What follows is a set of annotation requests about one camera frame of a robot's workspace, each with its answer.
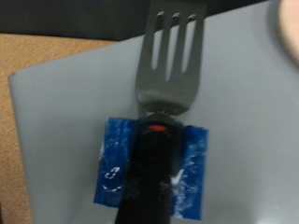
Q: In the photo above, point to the white bread slice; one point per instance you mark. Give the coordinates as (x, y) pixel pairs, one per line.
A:
(291, 28)

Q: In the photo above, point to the silver toaster oven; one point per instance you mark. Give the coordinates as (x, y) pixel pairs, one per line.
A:
(249, 140)

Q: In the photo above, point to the small blue object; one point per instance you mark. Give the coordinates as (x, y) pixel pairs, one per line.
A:
(168, 88)

